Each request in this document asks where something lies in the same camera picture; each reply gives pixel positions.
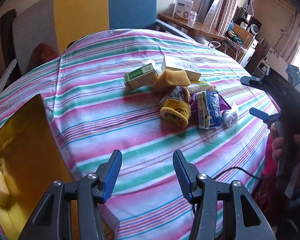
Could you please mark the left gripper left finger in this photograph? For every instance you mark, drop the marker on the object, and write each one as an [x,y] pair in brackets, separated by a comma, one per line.
[110,174]

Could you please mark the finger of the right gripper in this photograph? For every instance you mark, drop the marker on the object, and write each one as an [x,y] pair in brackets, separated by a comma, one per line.
[260,114]
[255,82]

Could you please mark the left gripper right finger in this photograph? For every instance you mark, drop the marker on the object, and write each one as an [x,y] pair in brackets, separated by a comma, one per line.
[186,174]

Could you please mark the clear plastic bag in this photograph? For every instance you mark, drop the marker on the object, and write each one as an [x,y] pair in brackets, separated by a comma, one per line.
[230,116]

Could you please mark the purple foil sachet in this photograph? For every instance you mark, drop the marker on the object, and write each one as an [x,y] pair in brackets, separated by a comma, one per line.
[223,103]

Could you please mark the green yellow snack packet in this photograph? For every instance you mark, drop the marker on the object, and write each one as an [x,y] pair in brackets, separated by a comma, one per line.
[201,86]

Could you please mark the cream white carton box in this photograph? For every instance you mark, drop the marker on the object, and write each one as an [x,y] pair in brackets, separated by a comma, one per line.
[191,69]

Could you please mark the yellow knitted sock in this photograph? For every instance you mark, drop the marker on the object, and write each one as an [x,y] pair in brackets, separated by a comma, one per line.
[175,106]

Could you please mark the gold metal tin box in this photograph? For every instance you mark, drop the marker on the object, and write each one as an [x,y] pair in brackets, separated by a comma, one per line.
[45,201]

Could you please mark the yellow sponge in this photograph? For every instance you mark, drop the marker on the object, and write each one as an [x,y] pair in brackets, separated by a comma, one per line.
[4,192]
[170,79]

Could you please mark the green white medicine box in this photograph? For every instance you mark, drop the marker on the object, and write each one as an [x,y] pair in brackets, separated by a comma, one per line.
[145,75]

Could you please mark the person right hand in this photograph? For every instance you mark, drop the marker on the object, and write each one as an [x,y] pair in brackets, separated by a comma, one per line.
[277,144]

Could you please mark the wooden side table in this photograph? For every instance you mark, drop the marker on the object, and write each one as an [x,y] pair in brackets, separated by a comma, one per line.
[193,27]

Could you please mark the patterned window curtain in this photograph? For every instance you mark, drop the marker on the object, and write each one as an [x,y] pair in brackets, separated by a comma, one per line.
[215,15]

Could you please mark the pink small jar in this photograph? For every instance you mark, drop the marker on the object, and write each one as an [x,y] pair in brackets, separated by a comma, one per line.
[192,16]

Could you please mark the striped bed sheet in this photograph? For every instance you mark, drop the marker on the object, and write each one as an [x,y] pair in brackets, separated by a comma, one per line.
[92,113]

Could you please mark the white appliance box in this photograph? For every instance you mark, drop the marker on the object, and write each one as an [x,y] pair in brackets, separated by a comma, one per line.
[182,9]

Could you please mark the dark red cushion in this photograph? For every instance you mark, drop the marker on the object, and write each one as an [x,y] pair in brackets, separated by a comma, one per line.
[42,54]

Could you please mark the grey yellow blue armchair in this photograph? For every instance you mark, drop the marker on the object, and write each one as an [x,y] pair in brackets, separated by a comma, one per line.
[57,23]

